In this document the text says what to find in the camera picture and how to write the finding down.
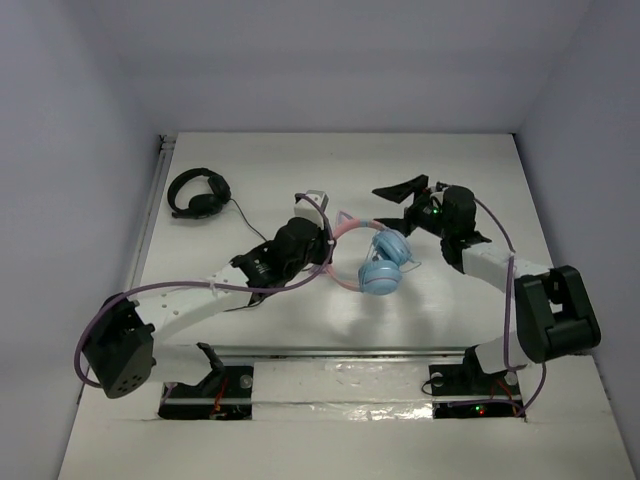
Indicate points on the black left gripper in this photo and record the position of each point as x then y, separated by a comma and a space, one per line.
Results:
323, 242

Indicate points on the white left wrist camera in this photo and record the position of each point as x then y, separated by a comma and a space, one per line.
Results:
311, 206

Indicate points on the black headphones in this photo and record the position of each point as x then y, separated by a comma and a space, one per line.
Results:
202, 205

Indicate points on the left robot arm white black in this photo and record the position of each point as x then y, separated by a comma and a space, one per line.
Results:
115, 352

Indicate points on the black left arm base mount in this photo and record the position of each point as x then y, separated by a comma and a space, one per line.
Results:
223, 394

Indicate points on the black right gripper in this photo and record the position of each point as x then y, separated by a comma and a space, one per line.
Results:
396, 193

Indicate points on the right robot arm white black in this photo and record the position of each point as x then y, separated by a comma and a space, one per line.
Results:
548, 312

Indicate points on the aluminium rail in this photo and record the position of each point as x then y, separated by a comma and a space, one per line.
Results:
279, 353

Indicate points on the pink blue cat-ear headphones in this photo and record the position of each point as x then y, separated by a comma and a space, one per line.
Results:
388, 259

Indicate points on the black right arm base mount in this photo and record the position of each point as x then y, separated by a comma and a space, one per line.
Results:
465, 391

